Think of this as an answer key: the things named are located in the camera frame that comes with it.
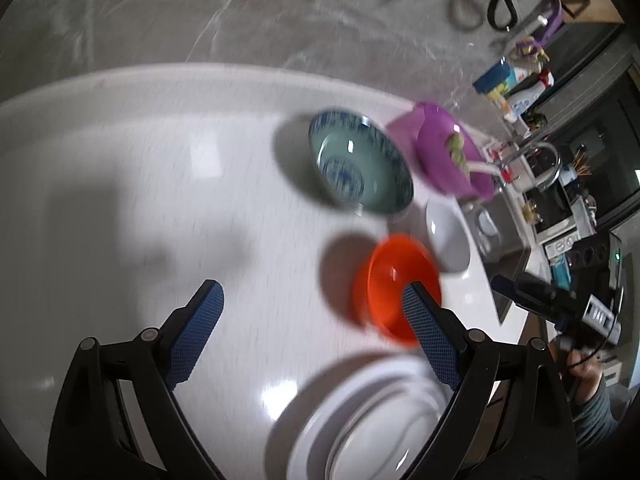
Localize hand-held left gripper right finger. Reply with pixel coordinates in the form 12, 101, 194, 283
400, 281, 581, 480

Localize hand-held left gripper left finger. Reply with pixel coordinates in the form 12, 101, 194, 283
46, 280, 226, 480

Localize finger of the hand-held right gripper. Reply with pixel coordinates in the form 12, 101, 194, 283
491, 275, 563, 322
517, 273, 588, 308

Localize small white bowl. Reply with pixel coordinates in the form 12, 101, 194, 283
425, 197, 473, 273

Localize orange bowl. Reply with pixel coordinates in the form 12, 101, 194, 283
352, 234, 443, 346

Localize large white plate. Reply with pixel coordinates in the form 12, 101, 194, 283
285, 355, 453, 480

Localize blue patterned green bowl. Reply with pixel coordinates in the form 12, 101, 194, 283
307, 110, 416, 216

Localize person's right forearm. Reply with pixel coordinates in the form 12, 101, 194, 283
570, 385, 623, 453

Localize person's right hand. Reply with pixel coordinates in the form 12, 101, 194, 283
570, 351, 609, 404

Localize stainless steel sink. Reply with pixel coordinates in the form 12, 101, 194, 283
462, 195, 531, 326

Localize white spoon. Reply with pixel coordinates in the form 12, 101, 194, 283
462, 160, 503, 177

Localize chrome faucet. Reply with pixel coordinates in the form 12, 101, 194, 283
497, 141, 561, 193

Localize green vegetable pieces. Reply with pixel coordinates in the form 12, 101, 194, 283
446, 130, 469, 166

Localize purple plastic bowl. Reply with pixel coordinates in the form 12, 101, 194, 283
387, 101, 496, 201

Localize white spray bottle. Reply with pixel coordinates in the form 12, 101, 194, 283
504, 71, 556, 122

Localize blue cup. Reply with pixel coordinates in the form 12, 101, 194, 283
474, 57, 518, 96

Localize yellow dish soap bottle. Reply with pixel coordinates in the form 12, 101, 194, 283
487, 37, 551, 108

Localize purple peeler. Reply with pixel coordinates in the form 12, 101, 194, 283
530, 0, 566, 43

